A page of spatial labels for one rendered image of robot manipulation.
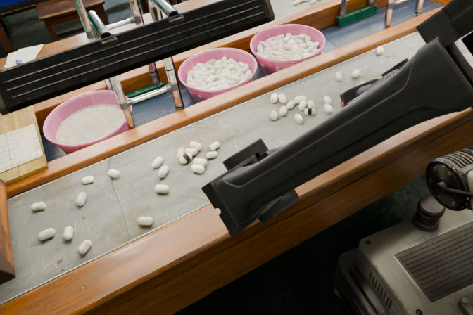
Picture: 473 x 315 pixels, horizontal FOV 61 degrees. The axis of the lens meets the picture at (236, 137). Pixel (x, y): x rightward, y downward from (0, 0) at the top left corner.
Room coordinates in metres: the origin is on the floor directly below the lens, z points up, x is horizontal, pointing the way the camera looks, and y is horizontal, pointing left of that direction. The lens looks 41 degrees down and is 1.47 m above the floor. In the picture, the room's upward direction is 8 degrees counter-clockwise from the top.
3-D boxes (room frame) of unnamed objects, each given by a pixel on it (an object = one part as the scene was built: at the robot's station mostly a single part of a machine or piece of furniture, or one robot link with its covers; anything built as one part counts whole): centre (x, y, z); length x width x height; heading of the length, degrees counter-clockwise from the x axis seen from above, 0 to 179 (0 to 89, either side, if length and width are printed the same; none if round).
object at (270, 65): (1.28, -0.23, 0.72); 0.27 x 0.27 x 0.10
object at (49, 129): (0.99, 0.44, 0.72); 0.27 x 0.27 x 0.10
